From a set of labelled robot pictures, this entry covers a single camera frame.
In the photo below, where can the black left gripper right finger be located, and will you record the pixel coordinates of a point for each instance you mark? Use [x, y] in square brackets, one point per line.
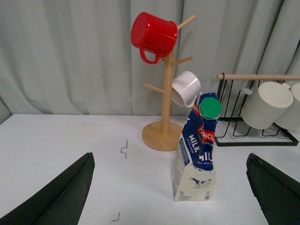
[277, 193]

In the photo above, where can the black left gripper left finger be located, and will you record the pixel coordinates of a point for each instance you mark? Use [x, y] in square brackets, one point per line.
[61, 201]

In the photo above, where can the blue milk carton green cap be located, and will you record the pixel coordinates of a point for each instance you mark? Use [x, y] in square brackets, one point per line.
[193, 172]

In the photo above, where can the cream ribbed cup right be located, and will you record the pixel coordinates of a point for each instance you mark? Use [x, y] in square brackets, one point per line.
[290, 119]

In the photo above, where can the cream ribbed cup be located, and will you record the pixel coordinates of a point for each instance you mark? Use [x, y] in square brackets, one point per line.
[290, 119]
[267, 103]

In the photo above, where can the cream ribbed cup left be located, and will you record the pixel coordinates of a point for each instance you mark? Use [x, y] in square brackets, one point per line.
[267, 103]

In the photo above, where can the wooden mug tree stand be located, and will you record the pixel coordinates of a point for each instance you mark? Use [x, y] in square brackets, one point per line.
[163, 135]

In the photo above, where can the white mug on tree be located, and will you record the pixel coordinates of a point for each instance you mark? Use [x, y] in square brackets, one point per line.
[185, 89]

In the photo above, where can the red enamel mug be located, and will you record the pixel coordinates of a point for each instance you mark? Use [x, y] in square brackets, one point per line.
[153, 36]

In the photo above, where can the black wire cup rack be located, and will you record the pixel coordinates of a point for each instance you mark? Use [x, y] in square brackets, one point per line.
[232, 130]

